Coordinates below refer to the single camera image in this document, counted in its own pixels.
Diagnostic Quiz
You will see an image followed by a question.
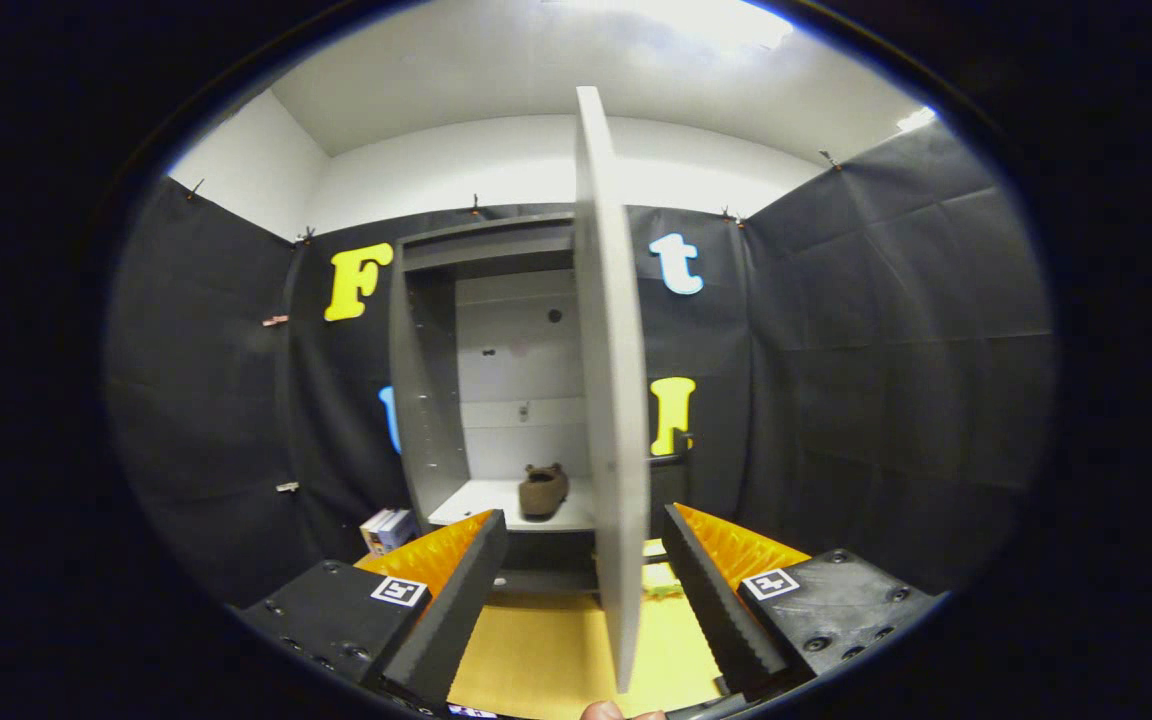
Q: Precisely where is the blue cover book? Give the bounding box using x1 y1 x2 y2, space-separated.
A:
376 510 418 554

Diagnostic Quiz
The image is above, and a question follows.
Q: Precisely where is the brown fuzzy shoe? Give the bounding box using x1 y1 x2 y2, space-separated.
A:
519 462 571 519

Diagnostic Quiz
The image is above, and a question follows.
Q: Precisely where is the grey shoe cabinet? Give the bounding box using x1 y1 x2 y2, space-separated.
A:
389 212 699 601

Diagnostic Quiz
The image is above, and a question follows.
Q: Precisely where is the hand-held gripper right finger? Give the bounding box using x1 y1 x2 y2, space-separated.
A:
659 502 944 701

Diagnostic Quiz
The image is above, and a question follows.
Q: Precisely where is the black backdrop cloth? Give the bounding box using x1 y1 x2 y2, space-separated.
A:
104 120 1057 611

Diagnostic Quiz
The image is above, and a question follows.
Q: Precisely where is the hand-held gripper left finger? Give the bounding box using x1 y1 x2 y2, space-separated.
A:
234 508 511 709

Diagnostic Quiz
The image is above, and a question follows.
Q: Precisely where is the yellow plush toy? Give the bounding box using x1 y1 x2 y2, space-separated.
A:
641 540 683 601

